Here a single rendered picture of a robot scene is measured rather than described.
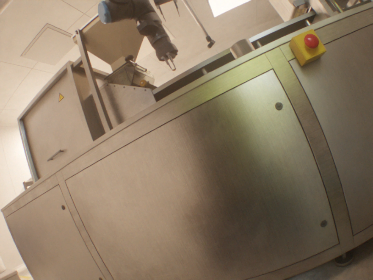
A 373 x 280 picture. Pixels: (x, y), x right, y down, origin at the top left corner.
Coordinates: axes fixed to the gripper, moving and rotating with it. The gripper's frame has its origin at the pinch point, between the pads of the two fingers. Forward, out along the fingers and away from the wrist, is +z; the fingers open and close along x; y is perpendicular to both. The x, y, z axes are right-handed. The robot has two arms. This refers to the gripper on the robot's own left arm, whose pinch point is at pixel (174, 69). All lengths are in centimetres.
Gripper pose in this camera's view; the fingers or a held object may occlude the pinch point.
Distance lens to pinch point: 74.8
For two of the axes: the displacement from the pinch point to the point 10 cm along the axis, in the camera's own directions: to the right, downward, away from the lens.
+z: 4.8, 8.8, 0.6
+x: -8.0, 4.1, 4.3
